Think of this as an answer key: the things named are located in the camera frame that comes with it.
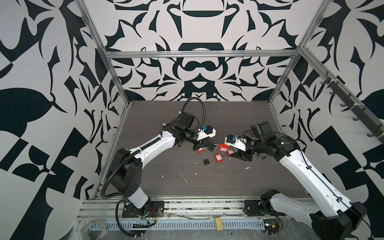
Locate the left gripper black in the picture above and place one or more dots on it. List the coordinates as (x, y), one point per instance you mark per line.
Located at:
(203, 144)

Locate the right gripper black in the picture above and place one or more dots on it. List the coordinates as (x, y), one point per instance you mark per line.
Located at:
(242, 155)

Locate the small black padlock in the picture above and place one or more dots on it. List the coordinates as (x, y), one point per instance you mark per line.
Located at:
(206, 161)

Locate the red padlock long shackle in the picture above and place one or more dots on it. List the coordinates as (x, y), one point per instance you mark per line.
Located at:
(230, 152)

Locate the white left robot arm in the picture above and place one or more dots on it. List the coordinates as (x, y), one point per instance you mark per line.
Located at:
(125, 173)

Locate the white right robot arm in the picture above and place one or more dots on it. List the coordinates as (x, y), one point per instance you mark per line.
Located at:
(332, 216)

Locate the yellow tape piece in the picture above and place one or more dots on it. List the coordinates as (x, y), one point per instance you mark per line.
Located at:
(219, 225)

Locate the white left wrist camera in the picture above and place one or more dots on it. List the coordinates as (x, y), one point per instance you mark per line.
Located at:
(206, 132)

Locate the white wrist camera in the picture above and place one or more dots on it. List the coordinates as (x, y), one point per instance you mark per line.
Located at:
(235, 142)
(206, 132)

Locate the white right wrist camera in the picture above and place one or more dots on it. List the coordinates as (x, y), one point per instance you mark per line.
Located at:
(235, 142)

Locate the aluminium cage frame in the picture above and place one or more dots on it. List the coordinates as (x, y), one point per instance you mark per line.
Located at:
(238, 52)

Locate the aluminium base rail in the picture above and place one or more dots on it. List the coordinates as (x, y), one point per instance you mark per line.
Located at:
(178, 213)

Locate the wall hook rack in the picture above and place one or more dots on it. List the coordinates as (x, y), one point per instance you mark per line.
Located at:
(351, 102)

